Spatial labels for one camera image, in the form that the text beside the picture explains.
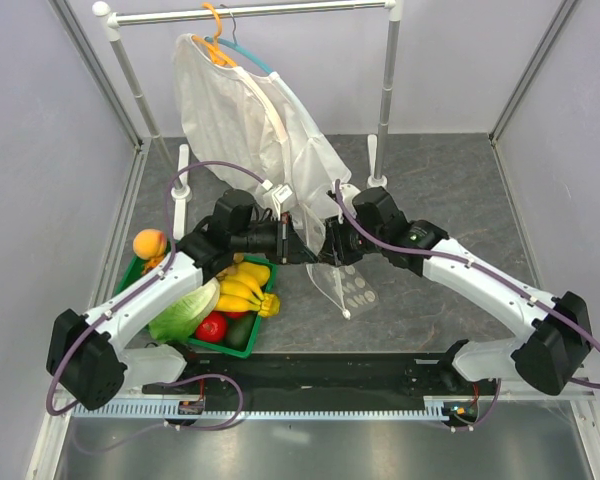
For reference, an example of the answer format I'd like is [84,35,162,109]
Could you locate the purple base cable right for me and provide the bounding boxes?
[442,392,502,434]

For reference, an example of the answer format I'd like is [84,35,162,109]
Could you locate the orange peach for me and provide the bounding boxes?
[132,229,167,260]

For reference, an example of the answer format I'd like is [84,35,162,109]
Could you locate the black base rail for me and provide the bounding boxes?
[142,349,501,416]

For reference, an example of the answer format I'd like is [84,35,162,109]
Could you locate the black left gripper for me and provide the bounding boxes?
[231,214,317,265]

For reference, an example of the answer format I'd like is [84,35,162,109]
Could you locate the green lettuce head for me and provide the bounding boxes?
[148,279,220,343]

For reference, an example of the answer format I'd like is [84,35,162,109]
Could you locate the red tomato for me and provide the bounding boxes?
[194,311,228,344]

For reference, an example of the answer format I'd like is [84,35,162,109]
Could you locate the orange fruit in basket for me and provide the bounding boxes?
[142,255,165,275]

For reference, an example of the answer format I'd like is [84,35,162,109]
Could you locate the yellow banana bunch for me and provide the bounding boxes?
[215,261,281,318]

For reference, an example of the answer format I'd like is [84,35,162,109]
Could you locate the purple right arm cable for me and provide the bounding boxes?
[333,178,600,389]

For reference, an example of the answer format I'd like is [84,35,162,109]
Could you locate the silver clothes rack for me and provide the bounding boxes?
[92,0,406,241]

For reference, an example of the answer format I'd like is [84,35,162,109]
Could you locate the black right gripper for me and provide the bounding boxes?
[317,211,386,267]

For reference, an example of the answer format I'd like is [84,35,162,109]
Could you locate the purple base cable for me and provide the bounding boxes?
[72,373,246,454]
[442,392,502,434]

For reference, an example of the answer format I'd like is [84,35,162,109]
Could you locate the orange clothes hanger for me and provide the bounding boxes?
[191,2,237,68]

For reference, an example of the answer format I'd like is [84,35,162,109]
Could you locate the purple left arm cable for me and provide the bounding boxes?
[45,159,274,417]

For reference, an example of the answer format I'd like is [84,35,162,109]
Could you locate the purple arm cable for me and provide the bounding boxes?
[45,159,274,417]
[333,178,600,389]

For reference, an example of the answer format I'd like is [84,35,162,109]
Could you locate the white hanging shirt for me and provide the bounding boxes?
[174,35,351,250]

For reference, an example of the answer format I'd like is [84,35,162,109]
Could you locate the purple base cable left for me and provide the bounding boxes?
[72,373,246,454]

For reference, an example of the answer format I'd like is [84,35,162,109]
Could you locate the clear dotted zip top bag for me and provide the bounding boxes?
[301,207,379,319]

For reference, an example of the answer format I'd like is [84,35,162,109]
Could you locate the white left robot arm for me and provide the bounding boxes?
[46,189,318,410]

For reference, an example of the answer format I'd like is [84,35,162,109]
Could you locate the dark green avocado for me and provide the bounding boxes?
[224,313,257,351]

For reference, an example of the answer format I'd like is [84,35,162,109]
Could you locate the green plastic basket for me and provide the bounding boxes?
[114,256,262,359]

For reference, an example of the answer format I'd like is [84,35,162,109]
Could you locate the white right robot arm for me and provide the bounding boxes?
[322,184,592,396]

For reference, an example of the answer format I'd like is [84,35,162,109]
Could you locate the teal clothes hanger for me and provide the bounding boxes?
[218,38,275,75]

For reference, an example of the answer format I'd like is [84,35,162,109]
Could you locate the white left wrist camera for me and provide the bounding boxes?
[262,183,297,219]

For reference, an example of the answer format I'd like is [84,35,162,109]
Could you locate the grey slotted cable duct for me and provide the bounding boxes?
[72,397,478,421]

